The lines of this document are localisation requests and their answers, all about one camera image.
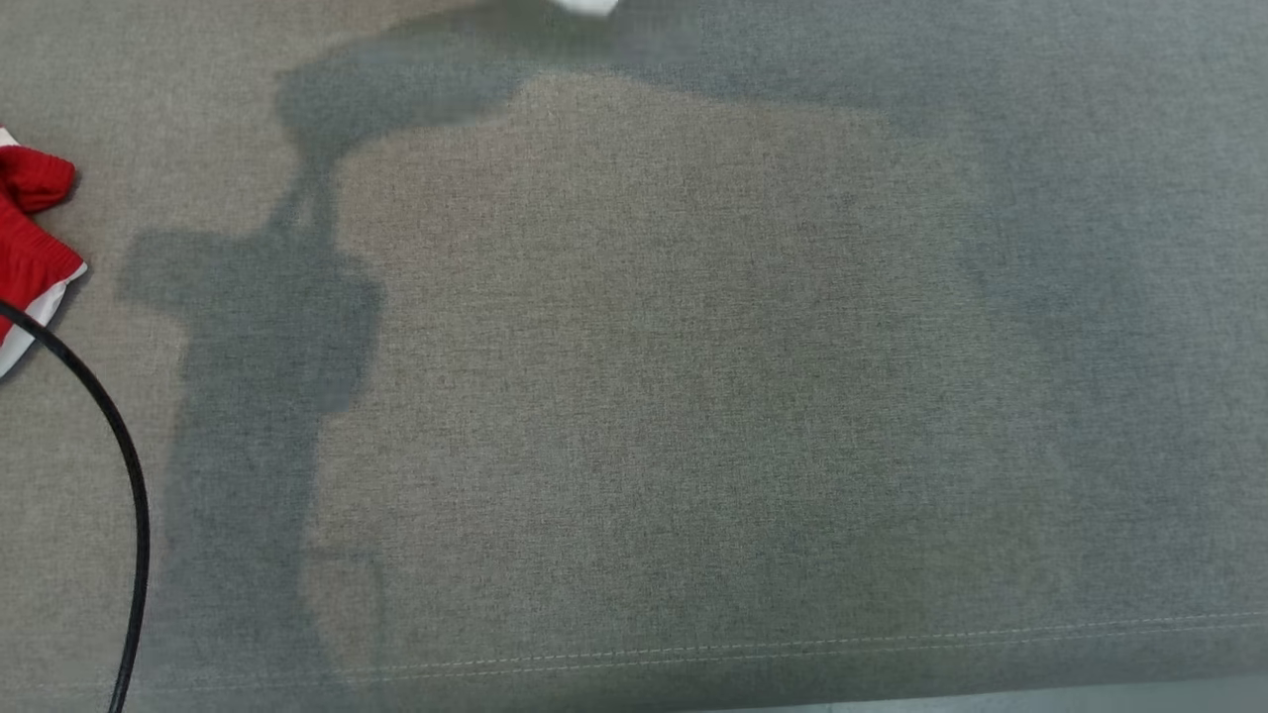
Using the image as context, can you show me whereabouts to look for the left camera cable teal plug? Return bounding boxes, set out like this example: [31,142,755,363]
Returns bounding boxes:
[0,300,152,713]

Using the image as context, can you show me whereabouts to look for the red Bulls shorts white hem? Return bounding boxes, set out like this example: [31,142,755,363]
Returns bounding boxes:
[0,127,89,379]

